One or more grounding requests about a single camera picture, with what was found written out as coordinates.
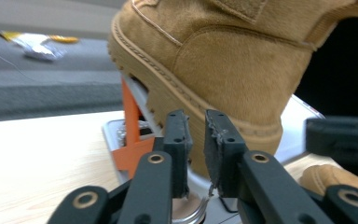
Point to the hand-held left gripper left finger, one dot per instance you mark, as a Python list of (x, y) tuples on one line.
[(155, 186)]

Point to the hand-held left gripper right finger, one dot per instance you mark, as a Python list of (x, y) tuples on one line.
[(261, 193)]

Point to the tan suede boot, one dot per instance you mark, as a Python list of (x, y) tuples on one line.
[(323, 177), (230, 77)]

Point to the yellow and white object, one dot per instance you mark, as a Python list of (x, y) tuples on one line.
[(40, 46)]

